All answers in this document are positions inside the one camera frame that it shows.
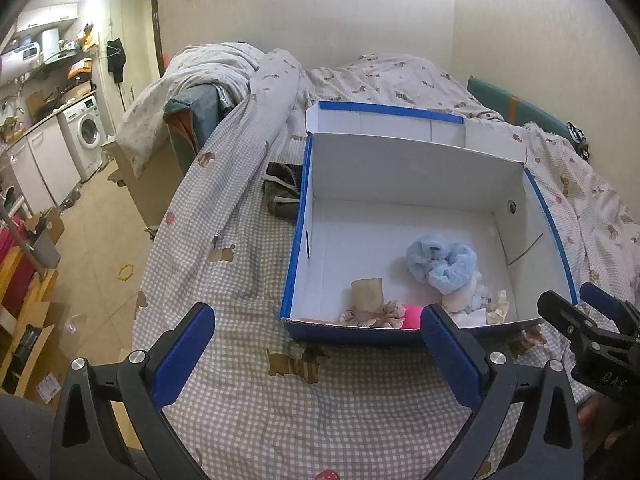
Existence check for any white sock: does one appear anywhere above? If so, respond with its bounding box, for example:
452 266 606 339
442 272 488 329

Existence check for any light blue fluffy sock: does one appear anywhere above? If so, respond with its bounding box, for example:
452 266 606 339
405 236 449 286
428 242 478 295

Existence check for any teal bed end panel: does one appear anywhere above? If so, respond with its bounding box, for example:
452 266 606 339
163 84 227 162

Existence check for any cream patterned sock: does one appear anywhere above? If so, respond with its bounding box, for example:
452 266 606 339
482 287 511 322

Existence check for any grey bin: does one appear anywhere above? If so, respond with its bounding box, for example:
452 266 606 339
26 206 64 272

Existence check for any white kitchen cabinet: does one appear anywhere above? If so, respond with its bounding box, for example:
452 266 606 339
6 119 82 212

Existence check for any crumpled printed duvet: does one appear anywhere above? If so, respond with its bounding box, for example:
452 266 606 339
117 42 303 177

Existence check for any dark green cloth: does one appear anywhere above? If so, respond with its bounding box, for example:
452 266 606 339
263 161 303 220

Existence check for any beige sock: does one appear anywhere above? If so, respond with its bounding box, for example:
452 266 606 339
350 277 385 317

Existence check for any open cardboard box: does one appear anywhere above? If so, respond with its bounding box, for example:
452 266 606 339
0 300 72 403

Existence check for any black white patterned item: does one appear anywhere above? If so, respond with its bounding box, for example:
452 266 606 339
567 120 592 159

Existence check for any teal pillow orange stripe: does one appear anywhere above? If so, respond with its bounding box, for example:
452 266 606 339
467 75 577 142

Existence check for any bright pink sock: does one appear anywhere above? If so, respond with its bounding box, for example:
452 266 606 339
401 304 424 331

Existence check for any checkered printed bedsheet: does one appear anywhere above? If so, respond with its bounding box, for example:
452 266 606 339
130 53 640 480

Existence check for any black hanging garment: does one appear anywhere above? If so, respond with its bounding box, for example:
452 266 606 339
106 37 126 84

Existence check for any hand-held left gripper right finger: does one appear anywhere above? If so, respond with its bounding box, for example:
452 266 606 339
419 303 587 480

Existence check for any white washing machine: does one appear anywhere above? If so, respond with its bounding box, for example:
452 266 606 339
57 94 109 182

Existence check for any cream frilly sock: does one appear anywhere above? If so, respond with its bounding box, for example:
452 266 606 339
339 299 407 330

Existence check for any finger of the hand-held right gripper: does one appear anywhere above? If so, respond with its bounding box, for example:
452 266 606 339
537 290 608 361
579 281 640 341

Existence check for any white water heater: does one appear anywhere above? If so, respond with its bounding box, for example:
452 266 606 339
39 27 61 59

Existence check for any wooden bed frame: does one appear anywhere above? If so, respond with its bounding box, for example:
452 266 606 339
102 130 187 233

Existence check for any pink red hanging cloth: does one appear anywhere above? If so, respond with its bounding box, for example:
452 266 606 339
0 226 37 312

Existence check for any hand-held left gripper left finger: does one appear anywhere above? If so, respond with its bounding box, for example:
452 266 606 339
49 302 217 480

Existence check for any white cardboard box blue trim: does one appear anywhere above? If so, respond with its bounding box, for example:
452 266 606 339
278 100 581 347

